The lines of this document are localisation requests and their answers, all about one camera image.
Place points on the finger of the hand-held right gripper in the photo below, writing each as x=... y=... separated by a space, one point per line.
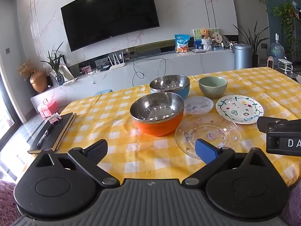
x=270 y=123

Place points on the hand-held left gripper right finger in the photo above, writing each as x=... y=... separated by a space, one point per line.
x=207 y=151

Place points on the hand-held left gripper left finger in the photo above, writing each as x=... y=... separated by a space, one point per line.
x=97 y=151

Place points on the clear glass plate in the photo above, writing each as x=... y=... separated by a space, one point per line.
x=211 y=127

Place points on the white painted plate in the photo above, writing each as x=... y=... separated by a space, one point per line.
x=239 y=109

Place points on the small white plate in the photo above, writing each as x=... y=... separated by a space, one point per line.
x=198 y=104

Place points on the orange steel bowl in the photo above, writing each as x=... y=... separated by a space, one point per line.
x=155 y=127

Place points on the black notebook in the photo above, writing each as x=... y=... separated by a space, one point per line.
x=60 y=129

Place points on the yellow checked tablecloth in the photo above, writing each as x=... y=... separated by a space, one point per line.
x=112 y=108

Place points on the black pen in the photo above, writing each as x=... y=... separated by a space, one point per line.
x=43 y=137

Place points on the light blue stool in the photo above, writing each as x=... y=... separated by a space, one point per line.
x=103 y=92

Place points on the beige space heater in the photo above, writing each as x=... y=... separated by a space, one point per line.
x=270 y=63

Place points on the green ceramic bowl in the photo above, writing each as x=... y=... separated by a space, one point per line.
x=212 y=90

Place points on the purple fuzzy cloth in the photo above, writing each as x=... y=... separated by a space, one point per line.
x=292 y=204
x=8 y=202

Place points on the white round stool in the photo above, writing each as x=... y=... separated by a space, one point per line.
x=285 y=63

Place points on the blue steel bowl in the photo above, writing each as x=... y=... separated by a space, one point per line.
x=181 y=93

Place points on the pink box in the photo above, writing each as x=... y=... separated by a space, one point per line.
x=48 y=108

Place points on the grey trash can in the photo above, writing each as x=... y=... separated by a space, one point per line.
x=242 y=57

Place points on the water jug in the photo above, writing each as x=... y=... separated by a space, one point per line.
x=277 y=51

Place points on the potted plant in black pot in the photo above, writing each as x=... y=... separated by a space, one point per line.
x=254 y=44

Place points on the blue glass vase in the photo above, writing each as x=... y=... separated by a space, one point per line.
x=59 y=79

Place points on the pink photo card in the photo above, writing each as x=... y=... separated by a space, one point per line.
x=85 y=69

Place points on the white card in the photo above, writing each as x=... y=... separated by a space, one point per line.
x=67 y=73

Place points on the white router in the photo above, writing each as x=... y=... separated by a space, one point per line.
x=117 y=65

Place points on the brown round vase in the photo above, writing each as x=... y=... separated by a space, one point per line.
x=38 y=82

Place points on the small blue box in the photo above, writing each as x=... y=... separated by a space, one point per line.
x=218 y=48

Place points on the white marble cabinet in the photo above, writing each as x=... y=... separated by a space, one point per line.
x=150 y=68

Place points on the green leafy plant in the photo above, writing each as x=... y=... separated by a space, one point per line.
x=54 y=60

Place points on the flat pink laptop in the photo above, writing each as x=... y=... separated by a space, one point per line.
x=198 y=50

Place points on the hanging vine plant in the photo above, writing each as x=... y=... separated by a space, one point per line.
x=288 y=21

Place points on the dried flowers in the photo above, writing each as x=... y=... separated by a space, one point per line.
x=25 y=68

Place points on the brown teddy bear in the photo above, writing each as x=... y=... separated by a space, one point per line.
x=206 y=33

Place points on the blue snack bag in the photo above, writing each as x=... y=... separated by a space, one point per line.
x=182 y=42

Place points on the green picture board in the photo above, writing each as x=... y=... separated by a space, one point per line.
x=196 y=34

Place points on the black television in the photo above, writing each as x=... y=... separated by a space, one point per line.
x=110 y=14

